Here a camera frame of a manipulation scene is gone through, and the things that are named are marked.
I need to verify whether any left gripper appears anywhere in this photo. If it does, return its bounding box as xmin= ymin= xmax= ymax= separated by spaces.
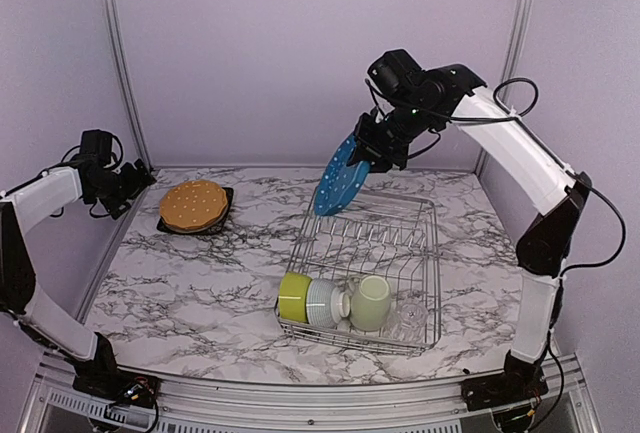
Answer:
xmin=89 ymin=157 xmax=155 ymax=218

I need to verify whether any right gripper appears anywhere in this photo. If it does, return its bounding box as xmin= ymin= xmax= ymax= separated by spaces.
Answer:
xmin=347 ymin=96 xmax=441 ymax=171

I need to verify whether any blue dotted plate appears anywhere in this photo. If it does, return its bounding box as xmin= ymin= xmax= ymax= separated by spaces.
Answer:
xmin=313 ymin=134 xmax=371 ymax=216

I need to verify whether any black floral square plate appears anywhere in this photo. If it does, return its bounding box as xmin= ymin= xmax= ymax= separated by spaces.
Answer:
xmin=156 ymin=187 xmax=234 ymax=236

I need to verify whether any yellow dotted plate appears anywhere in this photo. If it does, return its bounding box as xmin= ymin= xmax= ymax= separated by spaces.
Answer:
xmin=159 ymin=180 xmax=229 ymax=232

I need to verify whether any pale green mug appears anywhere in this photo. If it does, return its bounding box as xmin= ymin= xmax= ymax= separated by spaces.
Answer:
xmin=347 ymin=275 xmax=391 ymax=332

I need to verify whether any clear glass cup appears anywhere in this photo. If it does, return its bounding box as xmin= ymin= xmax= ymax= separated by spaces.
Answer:
xmin=385 ymin=299 xmax=428 ymax=343

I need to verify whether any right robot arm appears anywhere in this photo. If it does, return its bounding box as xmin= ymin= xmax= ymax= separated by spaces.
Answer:
xmin=352 ymin=51 xmax=590 ymax=406

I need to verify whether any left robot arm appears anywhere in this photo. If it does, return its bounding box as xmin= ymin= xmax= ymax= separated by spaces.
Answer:
xmin=1 ymin=156 xmax=154 ymax=398

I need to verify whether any white striped bowl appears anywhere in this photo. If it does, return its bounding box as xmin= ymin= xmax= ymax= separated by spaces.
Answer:
xmin=305 ymin=279 xmax=351 ymax=329

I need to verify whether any lime green bowl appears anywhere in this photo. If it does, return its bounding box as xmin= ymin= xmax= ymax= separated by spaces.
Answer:
xmin=278 ymin=271 xmax=312 ymax=323

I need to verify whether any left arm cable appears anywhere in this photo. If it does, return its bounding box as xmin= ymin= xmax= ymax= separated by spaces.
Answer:
xmin=49 ymin=132 xmax=126 ymax=219

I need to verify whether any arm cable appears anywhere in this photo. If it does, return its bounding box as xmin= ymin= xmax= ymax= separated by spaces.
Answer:
xmin=49 ymin=132 xmax=126 ymax=219
xmin=491 ymin=76 xmax=628 ymax=271

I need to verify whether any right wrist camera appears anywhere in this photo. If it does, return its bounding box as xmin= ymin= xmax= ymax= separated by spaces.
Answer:
xmin=367 ymin=49 xmax=423 ymax=96

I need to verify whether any wire dish rack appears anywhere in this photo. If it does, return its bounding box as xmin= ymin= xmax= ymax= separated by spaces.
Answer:
xmin=278 ymin=192 xmax=442 ymax=356

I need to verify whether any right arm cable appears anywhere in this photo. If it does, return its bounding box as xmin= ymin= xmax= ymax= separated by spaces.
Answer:
xmin=491 ymin=76 xmax=628 ymax=271

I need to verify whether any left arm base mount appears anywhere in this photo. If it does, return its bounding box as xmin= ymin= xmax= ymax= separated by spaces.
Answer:
xmin=73 ymin=369 xmax=160 ymax=409

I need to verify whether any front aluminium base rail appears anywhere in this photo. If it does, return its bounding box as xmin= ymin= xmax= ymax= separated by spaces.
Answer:
xmin=17 ymin=354 xmax=602 ymax=432

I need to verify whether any right aluminium frame post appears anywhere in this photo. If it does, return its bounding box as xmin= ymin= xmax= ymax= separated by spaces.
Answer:
xmin=474 ymin=0 xmax=540 ymax=174

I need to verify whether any aluminium frame post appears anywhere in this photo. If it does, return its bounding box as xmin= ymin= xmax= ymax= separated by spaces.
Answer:
xmin=102 ymin=0 xmax=153 ymax=169
xmin=474 ymin=0 xmax=540 ymax=174

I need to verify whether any left aluminium frame post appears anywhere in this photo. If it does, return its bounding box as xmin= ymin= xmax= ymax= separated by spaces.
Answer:
xmin=102 ymin=0 xmax=153 ymax=169

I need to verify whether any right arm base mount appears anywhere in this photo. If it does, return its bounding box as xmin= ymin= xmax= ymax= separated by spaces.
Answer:
xmin=461 ymin=372 xmax=549 ymax=411

